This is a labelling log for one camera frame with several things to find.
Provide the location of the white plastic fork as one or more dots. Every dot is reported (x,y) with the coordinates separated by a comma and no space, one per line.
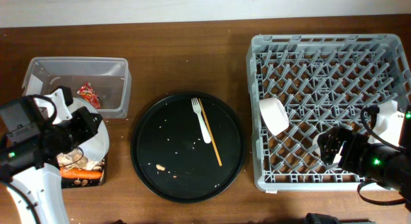
(198,111)

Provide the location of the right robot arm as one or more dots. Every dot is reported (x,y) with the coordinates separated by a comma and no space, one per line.
(382,156)

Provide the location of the grey dishwasher rack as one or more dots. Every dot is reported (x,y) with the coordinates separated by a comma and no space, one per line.
(322,81)

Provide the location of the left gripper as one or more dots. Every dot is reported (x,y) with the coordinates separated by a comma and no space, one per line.
(83,123)

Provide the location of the red snack wrapper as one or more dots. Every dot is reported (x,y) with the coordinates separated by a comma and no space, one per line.
(87,92)

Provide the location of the white bowl with food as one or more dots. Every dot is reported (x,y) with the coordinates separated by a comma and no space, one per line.
(274,115)

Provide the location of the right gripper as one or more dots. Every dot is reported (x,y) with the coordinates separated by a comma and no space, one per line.
(339,150)

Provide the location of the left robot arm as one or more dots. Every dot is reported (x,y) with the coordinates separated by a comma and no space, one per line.
(38,131)

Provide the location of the white plastic cup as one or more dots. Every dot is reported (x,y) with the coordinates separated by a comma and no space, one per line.
(319,143)

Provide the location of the black rectangular tray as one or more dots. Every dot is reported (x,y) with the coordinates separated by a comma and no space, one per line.
(83,182)

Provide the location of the orange carrot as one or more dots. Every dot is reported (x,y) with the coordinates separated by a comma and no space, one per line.
(80,173)

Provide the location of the clear plastic bin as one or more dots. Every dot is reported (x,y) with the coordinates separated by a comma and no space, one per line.
(110,79)

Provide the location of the wooden chopstick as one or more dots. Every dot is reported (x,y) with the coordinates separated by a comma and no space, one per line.
(210,133)

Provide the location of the round black serving tray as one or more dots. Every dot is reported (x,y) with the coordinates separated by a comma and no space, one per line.
(169,134)

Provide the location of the grey round plate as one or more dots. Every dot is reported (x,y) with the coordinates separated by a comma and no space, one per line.
(96,148)

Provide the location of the peanut shell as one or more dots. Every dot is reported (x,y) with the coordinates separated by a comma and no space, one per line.
(160,167)

